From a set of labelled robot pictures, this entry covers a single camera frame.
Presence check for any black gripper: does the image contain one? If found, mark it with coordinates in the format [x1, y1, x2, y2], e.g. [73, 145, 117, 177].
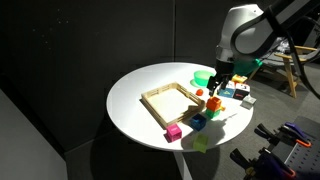
[206, 59, 236, 96]

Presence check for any orange toy block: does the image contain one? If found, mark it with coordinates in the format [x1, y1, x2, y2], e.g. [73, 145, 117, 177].
[205, 95, 223, 112]

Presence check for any dark green toy block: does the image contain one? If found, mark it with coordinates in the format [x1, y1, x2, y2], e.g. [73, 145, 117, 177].
[204, 107, 222, 120]

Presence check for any grey toy block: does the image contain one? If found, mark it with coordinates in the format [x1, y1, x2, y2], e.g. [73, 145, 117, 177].
[240, 94, 258, 110]

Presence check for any blue toy block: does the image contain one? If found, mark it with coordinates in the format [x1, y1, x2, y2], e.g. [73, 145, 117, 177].
[189, 112, 208, 132]

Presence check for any lime green toy block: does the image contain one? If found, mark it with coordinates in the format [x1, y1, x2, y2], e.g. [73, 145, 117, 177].
[192, 133, 210, 154]

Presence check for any pink toy block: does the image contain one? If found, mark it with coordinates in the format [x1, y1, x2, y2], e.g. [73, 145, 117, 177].
[165, 122, 184, 144]

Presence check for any green plastic bowl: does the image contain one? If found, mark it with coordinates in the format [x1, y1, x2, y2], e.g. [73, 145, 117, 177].
[190, 69, 217, 89]

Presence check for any colourful soft picture cube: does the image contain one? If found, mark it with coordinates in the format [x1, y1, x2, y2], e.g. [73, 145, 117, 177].
[230, 73, 249, 85]

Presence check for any black white checkered soft cube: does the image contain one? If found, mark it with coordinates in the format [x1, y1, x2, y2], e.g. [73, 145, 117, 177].
[232, 82, 251, 101]

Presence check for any wooden tray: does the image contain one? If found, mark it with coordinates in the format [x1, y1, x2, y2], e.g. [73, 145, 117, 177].
[139, 81, 207, 130]

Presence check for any wooden chair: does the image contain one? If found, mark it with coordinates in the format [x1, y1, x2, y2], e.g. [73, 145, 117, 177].
[259, 44, 320, 100]

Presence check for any purple black bar clamp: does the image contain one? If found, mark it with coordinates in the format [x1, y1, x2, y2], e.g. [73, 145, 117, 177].
[254, 121, 313, 149]
[229, 147, 298, 180]

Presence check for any grey perforated plate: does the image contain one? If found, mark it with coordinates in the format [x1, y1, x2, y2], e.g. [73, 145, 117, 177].
[271, 115, 320, 180]

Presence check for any white table pedestal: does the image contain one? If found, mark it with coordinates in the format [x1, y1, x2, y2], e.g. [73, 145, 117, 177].
[172, 150, 195, 180]

